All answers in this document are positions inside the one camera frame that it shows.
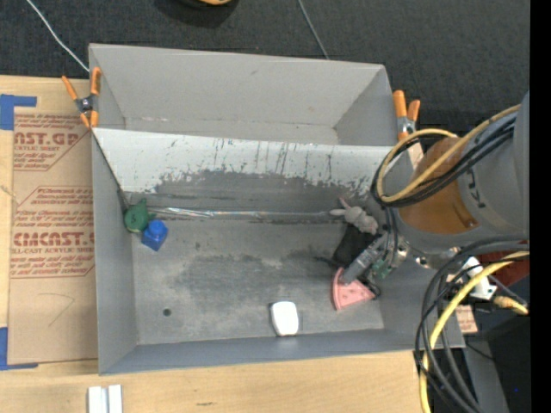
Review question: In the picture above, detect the black lumpy object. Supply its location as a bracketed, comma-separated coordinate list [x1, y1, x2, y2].
[313, 225, 381, 274]

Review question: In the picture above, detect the green toy animal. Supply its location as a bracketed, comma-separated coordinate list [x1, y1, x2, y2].
[123, 199, 157, 234]

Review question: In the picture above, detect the beige toy rabbit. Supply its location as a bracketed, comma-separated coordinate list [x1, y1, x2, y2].
[330, 198, 380, 235]

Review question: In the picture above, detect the blue toy block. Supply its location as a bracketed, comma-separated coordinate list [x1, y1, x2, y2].
[140, 219, 170, 252]

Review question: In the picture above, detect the white rounded block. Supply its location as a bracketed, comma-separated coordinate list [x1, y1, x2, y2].
[269, 301, 300, 337]

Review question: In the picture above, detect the black cylinder on white bracket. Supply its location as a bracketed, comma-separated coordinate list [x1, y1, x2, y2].
[449, 255, 529, 317]

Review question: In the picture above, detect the pink triangular sponge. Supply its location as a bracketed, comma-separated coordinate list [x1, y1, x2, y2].
[331, 267, 376, 312]

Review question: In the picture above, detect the grey metal bin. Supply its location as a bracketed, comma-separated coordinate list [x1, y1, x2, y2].
[88, 43, 467, 376]

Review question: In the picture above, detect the brown cardboard board red print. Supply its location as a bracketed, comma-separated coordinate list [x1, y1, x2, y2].
[0, 74, 101, 372]

